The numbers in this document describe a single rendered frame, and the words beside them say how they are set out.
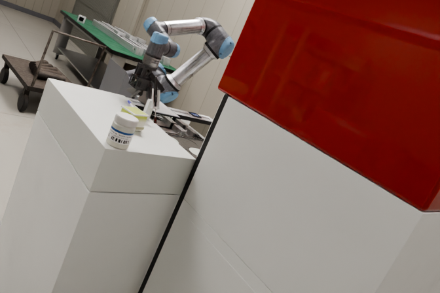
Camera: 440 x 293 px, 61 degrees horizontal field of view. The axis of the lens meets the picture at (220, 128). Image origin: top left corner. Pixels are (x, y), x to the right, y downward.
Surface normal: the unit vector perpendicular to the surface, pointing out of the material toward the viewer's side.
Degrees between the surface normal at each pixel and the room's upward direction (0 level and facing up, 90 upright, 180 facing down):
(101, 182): 90
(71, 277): 90
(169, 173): 90
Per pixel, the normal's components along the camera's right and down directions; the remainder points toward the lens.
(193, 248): -0.71, -0.14
